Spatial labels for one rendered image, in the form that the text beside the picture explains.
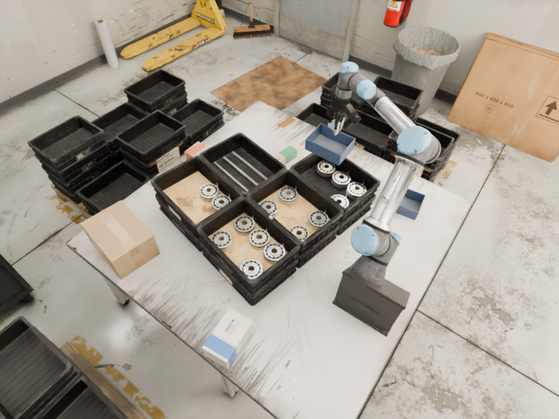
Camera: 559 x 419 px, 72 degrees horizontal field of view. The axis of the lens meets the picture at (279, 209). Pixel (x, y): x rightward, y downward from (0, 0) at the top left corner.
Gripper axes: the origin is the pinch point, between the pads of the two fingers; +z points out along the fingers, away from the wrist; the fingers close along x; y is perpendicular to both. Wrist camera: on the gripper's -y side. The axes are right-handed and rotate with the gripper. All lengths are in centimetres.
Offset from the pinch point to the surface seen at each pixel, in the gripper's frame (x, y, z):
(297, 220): 34.7, -5.1, 33.8
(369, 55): -258, 95, 64
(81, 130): 40, 181, 68
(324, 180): 2.2, -0.5, 30.1
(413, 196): -30, -43, 37
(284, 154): -7.8, 33.9, 35.5
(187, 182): 51, 57, 35
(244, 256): 68, 2, 38
